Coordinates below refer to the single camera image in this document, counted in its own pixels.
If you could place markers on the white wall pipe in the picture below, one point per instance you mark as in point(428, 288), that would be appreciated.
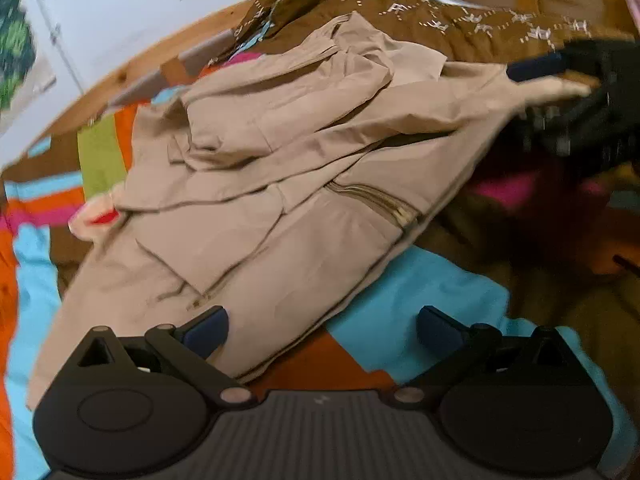
point(60, 35)

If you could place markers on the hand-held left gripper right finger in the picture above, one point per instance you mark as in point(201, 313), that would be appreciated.
point(440, 332)

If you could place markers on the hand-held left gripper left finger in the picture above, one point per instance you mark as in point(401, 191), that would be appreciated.
point(205, 332)

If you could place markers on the wooden bed frame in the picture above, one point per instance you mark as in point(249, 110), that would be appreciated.
point(150, 55)

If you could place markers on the silvery plastic strip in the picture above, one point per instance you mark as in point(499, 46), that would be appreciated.
point(450, 0)

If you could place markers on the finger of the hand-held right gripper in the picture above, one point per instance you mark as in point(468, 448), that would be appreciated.
point(555, 127)
point(537, 67)

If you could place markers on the multicoloured patchwork bedsheet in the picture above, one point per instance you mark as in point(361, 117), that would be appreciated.
point(440, 280)

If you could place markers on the beige hooded jacket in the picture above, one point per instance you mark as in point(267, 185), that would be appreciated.
point(300, 240)

